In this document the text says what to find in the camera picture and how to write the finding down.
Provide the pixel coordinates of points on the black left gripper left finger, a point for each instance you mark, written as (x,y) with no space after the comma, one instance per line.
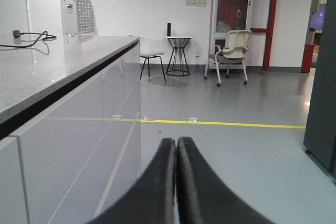
(151,198)

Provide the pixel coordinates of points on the grey kitchen cabinet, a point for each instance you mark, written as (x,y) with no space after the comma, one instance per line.
(70,129)

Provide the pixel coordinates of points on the red vertical pipe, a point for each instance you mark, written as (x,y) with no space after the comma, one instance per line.
(269,34)

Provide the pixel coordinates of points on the white perforated box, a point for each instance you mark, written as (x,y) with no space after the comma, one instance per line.
(77,16)

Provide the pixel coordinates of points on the wall switch panel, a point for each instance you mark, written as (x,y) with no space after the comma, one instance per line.
(195,3)

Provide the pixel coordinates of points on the white office chair on wheels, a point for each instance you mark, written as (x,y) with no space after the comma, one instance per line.
(234,50)

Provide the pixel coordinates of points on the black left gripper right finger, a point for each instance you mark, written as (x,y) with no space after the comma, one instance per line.
(202,196)

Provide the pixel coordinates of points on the red bin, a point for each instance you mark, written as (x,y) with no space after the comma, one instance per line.
(307,58)

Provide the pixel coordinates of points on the dark grey tall cabinet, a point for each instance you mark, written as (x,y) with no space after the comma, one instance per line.
(319,138)

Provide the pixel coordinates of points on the round wire side table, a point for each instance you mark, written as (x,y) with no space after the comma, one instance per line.
(178,66)

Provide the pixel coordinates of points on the red fire hose cabinet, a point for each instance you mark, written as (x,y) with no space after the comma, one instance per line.
(228,15)

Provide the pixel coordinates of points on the white shell chair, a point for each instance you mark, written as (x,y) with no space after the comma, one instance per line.
(150,48)

